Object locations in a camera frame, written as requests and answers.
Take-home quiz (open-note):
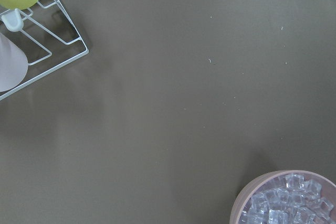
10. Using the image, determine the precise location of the pink bowl of ice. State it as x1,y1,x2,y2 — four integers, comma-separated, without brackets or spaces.
229,170,335,223

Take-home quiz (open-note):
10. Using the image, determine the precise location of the pink plastic cup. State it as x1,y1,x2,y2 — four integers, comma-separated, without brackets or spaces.
1,34,28,92

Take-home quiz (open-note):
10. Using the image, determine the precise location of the white wire cup rack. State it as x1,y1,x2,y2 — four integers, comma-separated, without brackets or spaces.
1,0,89,99

